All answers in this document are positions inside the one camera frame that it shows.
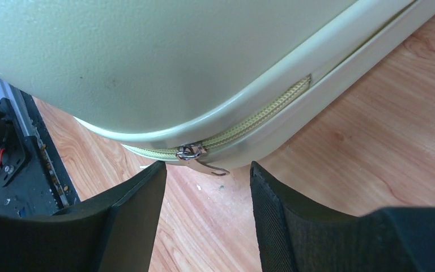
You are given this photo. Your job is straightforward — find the cream suitcase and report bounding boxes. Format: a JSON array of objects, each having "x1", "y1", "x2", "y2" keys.
[{"x1": 0, "y1": 1, "x2": 435, "y2": 176}]

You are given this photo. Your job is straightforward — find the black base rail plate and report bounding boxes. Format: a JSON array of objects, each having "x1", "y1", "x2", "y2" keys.
[{"x1": 0, "y1": 82, "x2": 80, "y2": 218}]

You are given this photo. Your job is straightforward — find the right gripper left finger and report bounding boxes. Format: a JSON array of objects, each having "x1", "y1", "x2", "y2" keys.
[{"x1": 0, "y1": 161, "x2": 167, "y2": 271}]

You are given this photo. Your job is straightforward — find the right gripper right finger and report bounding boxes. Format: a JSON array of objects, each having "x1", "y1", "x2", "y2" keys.
[{"x1": 250, "y1": 162, "x2": 435, "y2": 271}]

